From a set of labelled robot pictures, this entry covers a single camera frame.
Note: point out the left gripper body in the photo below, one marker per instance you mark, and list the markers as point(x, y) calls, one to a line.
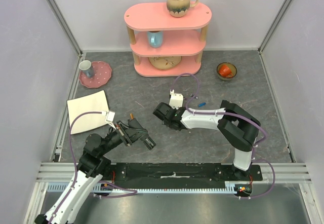
point(123, 133)

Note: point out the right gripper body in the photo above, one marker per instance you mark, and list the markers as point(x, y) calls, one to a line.
point(165, 115)

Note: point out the black remote control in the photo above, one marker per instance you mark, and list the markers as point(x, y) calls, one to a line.
point(149, 142)

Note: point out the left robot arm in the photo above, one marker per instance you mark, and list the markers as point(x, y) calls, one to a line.
point(91, 167)

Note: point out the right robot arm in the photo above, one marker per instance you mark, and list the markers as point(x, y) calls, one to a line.
point(239, 127)

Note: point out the cream square plate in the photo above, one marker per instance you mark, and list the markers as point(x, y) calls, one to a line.
point(94, 102)

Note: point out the beige floral plate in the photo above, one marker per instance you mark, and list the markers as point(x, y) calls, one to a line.
point(165, 63)

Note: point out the pink dotted plate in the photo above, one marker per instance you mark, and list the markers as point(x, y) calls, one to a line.
point(102, 74)

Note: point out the orange cup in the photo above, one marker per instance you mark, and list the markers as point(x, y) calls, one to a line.
point(225, 71)

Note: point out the brown patterned bowl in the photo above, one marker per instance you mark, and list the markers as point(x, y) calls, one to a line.
point(232, 67)

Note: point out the pink three-tier shelf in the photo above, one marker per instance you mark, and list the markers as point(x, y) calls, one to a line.
point(183, 37)

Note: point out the light blue mug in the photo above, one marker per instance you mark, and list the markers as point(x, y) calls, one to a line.
point(155, 38)

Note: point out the grey white mug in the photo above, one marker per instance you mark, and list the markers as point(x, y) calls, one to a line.
point(87, 68)

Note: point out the beige ceramic mug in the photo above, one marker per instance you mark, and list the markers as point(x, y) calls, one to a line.
point(179, 8)

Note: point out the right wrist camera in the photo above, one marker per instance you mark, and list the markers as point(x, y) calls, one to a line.
point(176, 100)

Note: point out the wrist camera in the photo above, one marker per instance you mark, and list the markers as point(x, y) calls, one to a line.
point(176, 100)
point(109, 118)

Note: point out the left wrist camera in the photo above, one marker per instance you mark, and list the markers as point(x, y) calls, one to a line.
point(109, 118)

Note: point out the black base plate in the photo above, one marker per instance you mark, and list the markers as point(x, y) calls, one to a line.
point(177, 175)

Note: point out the white cable duct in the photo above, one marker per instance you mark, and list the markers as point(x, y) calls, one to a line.
point(103, 188)

